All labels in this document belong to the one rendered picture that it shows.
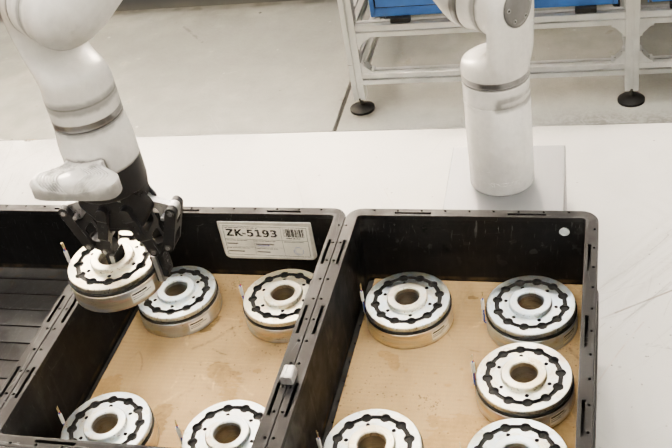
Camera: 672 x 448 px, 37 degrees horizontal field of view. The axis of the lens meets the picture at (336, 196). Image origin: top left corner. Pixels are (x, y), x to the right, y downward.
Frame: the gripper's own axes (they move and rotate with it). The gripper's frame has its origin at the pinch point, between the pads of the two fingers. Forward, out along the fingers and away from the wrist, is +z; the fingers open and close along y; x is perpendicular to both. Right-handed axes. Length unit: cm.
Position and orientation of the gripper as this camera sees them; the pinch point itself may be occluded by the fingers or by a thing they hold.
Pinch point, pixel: (140, 264)
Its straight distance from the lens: 112.7
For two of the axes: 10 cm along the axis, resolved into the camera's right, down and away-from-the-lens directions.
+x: -2.1, 6.0, -7.7
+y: -9.7, 0.0, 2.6
